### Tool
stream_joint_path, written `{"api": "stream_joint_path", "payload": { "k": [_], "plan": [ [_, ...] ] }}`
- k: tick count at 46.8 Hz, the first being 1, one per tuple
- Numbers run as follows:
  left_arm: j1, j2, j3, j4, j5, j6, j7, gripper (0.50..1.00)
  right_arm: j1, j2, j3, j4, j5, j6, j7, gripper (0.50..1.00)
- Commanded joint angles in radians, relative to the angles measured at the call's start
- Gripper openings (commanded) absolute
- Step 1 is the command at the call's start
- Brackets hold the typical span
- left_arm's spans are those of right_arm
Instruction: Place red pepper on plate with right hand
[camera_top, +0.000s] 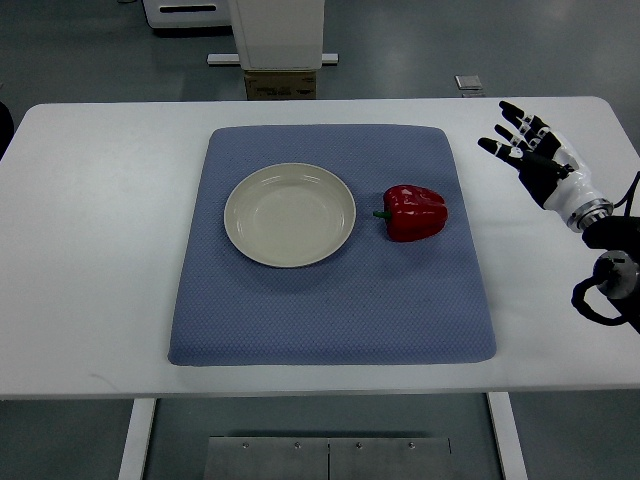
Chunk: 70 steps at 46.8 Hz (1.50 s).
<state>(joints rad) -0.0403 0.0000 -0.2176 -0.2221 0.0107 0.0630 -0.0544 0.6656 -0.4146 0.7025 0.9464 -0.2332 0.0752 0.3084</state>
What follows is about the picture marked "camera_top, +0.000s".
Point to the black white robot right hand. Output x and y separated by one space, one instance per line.
550 169

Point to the red bell pepper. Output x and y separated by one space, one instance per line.
412 213

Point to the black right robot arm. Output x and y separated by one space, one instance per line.
615 231

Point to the metal floor plate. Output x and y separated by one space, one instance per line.
469 86

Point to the cream round plate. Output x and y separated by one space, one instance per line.
289 215

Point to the cardboard box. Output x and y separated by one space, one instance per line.
280 85

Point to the white machine column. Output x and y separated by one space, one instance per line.
285 35

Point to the white cabinet with slot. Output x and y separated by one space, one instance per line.
178 14

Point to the white table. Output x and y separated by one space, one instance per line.
96 202

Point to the black object at left edge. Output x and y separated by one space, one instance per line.
7 128

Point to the grey metal base plate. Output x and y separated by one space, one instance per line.
328 458

